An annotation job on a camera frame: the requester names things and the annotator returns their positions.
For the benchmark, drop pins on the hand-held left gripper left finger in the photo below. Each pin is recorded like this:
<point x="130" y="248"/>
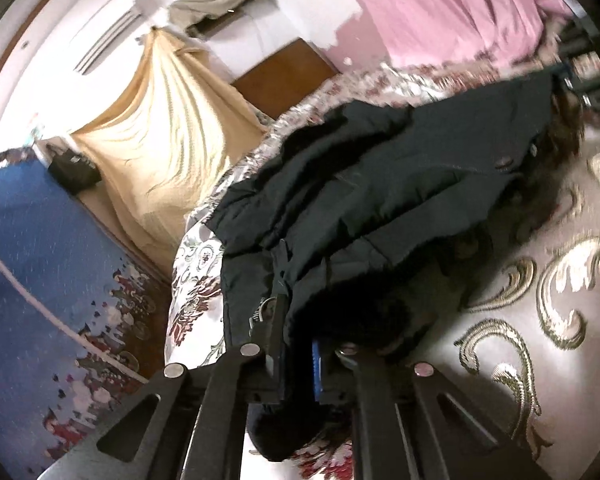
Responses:
<point x="220" y="410"/>

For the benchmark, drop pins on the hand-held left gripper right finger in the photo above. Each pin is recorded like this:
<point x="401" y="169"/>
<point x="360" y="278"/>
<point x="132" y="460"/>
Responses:
<point x="316" y="370"/>

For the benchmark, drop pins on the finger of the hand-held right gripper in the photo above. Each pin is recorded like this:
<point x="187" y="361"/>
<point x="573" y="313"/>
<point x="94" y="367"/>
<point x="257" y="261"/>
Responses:
<point x="577" y="87"/>

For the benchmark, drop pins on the black padded jacket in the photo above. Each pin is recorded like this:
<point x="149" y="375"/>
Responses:
<point x="370" y="200"/>

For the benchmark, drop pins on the pink curtain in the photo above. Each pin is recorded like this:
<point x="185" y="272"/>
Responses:
<point x="440" y="5"/>

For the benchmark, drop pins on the blue printed fabric wardrobe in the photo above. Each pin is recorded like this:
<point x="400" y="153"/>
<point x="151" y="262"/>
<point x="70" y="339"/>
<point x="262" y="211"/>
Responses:
<point x="40" y="280"/>

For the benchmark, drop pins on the floral satin bedspread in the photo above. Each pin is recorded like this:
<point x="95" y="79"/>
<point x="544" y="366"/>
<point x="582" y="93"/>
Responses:
<point x="540" y="310"/>

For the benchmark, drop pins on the yellow hanging sheet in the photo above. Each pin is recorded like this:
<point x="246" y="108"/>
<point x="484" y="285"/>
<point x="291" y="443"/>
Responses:
<point x="165" y="140"/>

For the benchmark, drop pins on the black hanging bag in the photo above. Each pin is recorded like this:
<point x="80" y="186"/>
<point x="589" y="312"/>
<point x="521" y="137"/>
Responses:
<point x="75" y="170"/>

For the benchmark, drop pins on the brown wooden headboard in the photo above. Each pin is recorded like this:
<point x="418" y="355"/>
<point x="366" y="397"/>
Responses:
<point x="285" y="80"/>

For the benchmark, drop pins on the white air conditioner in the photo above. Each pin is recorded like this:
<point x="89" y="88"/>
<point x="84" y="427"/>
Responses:
<point x="107" y="35"/>

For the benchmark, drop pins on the colourful wall stickers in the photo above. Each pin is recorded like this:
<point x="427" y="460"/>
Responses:
<point x="32" y="130"/>

